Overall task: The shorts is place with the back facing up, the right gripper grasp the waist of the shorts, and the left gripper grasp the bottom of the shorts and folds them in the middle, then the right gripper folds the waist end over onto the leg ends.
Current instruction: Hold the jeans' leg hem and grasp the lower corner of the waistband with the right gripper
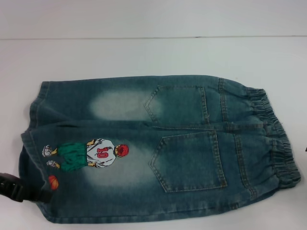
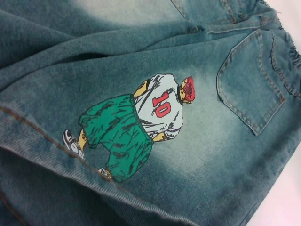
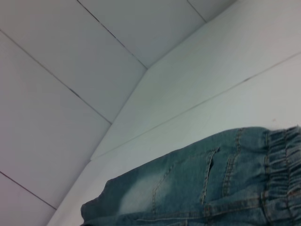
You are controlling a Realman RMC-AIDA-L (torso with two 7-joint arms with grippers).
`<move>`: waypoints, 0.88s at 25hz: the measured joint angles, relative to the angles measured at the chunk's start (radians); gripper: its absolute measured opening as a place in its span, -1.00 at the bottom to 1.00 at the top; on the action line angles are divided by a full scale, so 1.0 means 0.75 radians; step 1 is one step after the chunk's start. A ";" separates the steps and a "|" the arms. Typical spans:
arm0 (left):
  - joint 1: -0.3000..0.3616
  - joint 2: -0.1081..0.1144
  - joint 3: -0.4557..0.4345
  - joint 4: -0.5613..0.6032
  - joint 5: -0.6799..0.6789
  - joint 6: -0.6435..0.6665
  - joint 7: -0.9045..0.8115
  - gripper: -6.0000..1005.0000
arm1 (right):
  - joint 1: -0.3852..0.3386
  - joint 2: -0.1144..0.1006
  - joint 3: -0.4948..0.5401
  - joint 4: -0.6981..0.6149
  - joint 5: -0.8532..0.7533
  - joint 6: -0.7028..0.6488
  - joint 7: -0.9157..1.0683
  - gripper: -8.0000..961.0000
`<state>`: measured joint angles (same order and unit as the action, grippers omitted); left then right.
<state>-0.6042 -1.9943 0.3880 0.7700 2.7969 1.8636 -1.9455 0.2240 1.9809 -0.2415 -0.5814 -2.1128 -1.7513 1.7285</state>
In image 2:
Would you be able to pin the blue denim shorts with print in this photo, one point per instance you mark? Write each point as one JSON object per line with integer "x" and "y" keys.
{"x": 211, "y": 153}

